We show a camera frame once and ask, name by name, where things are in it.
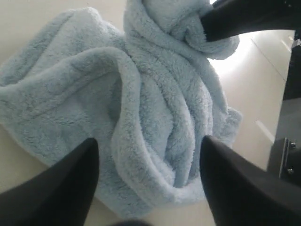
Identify light blue fluffy towel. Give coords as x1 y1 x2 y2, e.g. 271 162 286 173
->
0 0 241 218

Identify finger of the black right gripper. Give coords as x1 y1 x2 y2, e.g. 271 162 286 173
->
200 0 301 42

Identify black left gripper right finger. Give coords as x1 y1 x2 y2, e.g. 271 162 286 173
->
199 136 301 226

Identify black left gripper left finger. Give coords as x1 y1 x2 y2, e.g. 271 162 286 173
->
0 138 100 226

